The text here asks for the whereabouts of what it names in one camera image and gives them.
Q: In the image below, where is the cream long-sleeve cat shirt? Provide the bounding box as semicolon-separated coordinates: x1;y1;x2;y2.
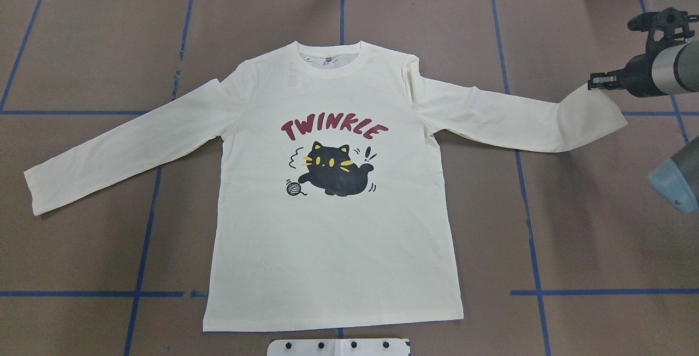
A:
24;41;627;332

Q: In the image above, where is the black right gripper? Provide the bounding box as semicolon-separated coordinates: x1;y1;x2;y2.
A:
588;55;656;98

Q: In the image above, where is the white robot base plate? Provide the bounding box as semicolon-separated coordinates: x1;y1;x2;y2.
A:
266;338;411;355

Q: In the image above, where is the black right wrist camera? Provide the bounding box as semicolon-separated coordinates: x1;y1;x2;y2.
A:
627;7;698;55

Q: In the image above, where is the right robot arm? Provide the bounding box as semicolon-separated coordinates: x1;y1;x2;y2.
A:
587;43;698;213

